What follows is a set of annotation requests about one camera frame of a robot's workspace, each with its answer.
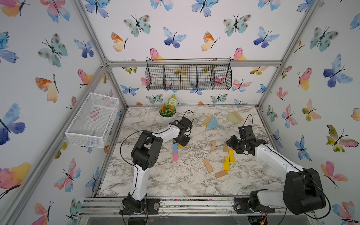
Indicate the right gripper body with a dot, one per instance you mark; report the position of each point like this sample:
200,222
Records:
242,143

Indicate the pink block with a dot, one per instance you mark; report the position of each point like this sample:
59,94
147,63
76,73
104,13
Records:
175,157

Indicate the natural wood block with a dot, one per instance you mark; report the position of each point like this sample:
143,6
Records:
208,165
213,145
221,174
225,147

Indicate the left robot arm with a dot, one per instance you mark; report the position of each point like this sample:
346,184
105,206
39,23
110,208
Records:
145,155

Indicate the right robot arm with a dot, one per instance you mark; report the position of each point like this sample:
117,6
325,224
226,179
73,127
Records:
302,192

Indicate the white potted artificial plant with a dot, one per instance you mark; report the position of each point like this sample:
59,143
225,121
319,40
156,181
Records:
168,111

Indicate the natural wood block bottom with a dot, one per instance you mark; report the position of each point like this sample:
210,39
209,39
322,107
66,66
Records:
221,174

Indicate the black wire wall basket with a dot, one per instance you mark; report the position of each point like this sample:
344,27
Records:
188,74

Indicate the white mesh wall basket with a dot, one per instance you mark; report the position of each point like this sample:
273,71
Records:
92,123

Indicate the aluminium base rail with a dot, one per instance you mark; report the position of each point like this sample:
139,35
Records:
175,206

